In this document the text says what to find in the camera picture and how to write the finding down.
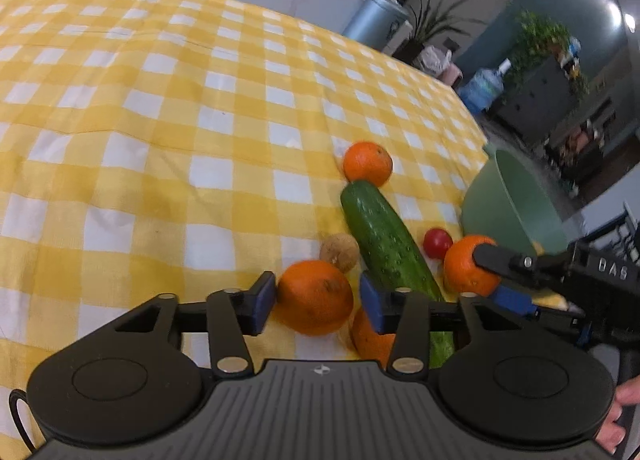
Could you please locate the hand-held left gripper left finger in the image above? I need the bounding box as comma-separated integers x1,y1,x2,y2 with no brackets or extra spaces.
114,271,277,377

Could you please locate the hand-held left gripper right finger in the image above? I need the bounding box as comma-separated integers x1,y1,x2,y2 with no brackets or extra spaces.
359,271,526,377

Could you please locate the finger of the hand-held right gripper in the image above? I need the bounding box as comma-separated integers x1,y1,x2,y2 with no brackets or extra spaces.
472,243,572,292
491,284,585,327

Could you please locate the orange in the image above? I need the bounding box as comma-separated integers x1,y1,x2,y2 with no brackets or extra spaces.
276,260,355,337
349,307,397,368
342,141,394,188
442,235,502,297

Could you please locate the green bowl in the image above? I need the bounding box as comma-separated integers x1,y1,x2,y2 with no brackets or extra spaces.
460,142,571,257

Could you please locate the small round brown fruit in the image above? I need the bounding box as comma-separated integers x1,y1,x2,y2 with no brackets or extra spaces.
319,233,361,274

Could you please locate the person's right hand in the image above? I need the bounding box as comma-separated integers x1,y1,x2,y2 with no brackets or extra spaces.
594,374,640,456

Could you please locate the green cucumber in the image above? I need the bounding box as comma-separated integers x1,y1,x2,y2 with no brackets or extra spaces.
340,180,456,370

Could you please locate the red tomato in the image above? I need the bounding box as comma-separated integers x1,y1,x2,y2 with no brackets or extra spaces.
422,227,454,260

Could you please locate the dark shelf unit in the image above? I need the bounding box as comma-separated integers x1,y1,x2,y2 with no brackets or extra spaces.
542,95,618,196

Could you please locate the grey cabinet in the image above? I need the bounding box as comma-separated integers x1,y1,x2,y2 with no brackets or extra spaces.
492,52,583,143

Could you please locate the blue water jug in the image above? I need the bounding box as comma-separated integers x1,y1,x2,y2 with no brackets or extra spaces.
459,58,513,115

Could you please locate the yellow checkered tablecloth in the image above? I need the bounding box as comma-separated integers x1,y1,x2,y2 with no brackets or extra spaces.
0,0,568,460

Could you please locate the pink stool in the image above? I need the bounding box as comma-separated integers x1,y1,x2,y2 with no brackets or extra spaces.
437,62,463,87

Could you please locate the white plastic bag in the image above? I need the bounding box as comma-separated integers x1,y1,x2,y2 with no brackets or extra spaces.
415,45,453,73

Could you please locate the bushy green plant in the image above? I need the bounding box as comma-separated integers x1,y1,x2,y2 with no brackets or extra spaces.
505,10,591,101

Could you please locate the potted plant with long leaves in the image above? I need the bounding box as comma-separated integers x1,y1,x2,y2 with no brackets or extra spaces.
392,0,481,66

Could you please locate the grey trash bin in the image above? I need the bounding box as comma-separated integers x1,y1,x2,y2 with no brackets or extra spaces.
342,0,411,52

